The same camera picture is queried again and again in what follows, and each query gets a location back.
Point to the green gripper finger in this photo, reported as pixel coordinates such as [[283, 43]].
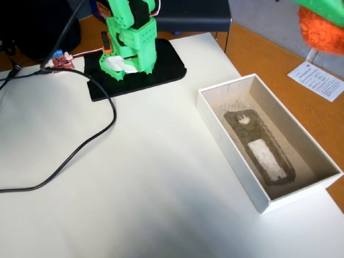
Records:
[[325, 8]]

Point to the orange fuzzy sock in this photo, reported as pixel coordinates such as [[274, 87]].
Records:
[[322, 35]]

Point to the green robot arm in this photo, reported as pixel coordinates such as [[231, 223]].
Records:
[[139, 43]]

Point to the white metal pole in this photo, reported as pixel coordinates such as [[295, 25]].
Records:
[[311, 56]]

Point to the printed paper sheet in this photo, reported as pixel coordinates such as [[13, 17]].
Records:
[[317, 80]]

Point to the dark chair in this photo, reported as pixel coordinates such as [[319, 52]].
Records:
[[193, 13]]

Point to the white cardboard box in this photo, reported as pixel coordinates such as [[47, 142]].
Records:
[[233, 150]]

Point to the white tape piece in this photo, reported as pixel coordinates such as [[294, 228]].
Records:
[[115, 64]]

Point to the orange black base module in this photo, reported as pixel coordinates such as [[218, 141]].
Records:
[[106, 41]]

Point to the orange blue package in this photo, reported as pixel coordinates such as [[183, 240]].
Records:
[[101, 10]]

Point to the red circuit board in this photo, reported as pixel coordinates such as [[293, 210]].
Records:
[[63, 63]]

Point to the black bag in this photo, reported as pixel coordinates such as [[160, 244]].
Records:
[[27, 27]]

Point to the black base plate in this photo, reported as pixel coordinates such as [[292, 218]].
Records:
[[166, 64]]

